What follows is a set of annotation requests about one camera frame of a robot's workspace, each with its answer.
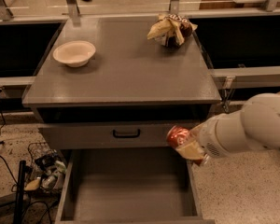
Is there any white paper bowl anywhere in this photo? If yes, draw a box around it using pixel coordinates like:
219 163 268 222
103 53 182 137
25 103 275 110
53 41 96 68

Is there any wire basket with items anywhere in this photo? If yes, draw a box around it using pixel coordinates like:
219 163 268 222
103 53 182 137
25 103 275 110
24 142 67 193

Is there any black stand pole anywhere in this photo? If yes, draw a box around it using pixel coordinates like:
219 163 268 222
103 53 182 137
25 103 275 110
13 161 26 224

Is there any crumpled brown chip bag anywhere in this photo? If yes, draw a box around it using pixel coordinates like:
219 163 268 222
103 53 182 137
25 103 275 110
147 14 197 48

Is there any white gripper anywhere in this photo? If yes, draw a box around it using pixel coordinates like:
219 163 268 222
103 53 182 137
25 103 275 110
176 115 237 160

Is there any red coke can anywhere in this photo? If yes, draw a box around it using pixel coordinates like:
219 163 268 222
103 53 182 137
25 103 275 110
166 126 209 166

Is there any black floor cable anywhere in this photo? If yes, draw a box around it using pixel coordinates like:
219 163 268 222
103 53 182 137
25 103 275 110
0 89 19 185

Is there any grey drawer cabinet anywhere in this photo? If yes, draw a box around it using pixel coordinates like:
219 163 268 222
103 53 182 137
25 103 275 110
21 15 222 151

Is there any black drawer handle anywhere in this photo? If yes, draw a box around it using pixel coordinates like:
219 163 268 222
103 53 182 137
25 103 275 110
112 129 141 139

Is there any closed grey top drawer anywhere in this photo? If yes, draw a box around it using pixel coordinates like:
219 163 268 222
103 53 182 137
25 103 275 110
39 120 199 149

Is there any metal clamp bracket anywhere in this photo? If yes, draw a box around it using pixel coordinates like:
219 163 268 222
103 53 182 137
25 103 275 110
222 77 236 114

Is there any open grey middle drawer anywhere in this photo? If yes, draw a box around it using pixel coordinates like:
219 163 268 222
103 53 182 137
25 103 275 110
55 147 216 224

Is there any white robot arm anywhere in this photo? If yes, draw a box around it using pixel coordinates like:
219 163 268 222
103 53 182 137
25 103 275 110
176 93 280 161

